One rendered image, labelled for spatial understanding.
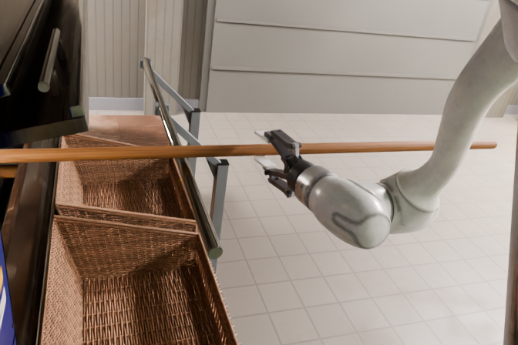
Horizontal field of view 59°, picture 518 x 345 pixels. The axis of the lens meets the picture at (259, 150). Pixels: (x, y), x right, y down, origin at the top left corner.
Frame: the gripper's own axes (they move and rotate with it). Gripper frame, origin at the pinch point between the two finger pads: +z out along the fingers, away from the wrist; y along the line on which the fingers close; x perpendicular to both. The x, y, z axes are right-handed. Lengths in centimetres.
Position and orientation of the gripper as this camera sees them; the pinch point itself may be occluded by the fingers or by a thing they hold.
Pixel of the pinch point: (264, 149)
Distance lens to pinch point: 113.8
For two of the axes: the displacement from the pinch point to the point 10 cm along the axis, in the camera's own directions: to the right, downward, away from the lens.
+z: -4.7, -3.7, 8.0
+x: 8.8, -1.5, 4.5
